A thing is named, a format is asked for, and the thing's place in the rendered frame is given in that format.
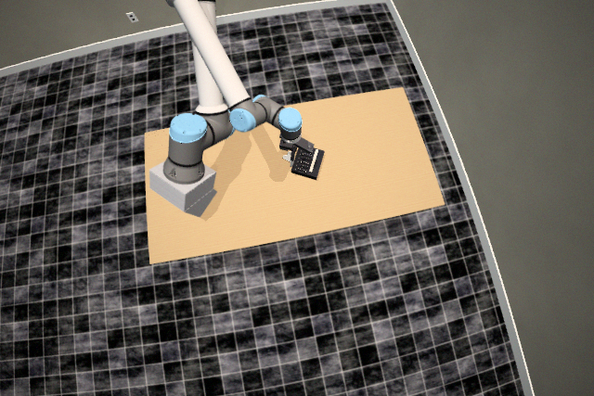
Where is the black lighting desk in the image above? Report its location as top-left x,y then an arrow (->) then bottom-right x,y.
291,148 -> 325,180

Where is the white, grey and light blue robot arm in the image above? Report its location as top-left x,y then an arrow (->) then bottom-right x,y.
163,0 -> 314,185

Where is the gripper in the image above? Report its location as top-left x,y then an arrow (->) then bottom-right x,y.
279,134 -> 297,166

